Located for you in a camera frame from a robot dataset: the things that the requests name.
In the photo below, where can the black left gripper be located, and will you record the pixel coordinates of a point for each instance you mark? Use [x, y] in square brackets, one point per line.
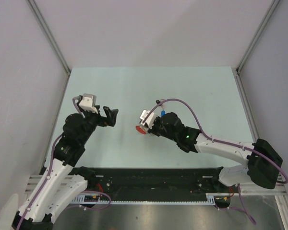
[109, 120]

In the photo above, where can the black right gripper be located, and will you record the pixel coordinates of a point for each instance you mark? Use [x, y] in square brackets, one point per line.
[152, 130]

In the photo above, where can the red handled metal keyring holder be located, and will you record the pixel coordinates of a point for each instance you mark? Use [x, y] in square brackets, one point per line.
[142, 129]

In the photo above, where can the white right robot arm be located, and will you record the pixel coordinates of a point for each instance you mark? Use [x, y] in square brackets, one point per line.
[258, 162]

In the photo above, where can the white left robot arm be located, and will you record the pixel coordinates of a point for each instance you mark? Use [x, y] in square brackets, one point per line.
[47, 201]

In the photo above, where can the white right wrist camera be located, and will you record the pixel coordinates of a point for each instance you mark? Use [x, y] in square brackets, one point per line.
[147, 118]

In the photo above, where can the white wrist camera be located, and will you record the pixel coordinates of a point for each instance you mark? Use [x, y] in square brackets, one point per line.
[147, 118]
[88, 103]

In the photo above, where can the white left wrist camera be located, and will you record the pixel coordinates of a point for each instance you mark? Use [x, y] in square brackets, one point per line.
[88, 103]

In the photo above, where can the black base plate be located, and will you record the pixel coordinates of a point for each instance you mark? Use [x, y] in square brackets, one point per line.
[155, 185]

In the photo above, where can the aluminium frame post right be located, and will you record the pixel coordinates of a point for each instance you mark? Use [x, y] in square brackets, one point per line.
[258, 33]

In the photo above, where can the aluminium frame post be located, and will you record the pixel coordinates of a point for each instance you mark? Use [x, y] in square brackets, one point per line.
[48, 34]
[258, 33]

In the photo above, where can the aluminium frame post left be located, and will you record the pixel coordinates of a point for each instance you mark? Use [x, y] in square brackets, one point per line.
[48, 34]

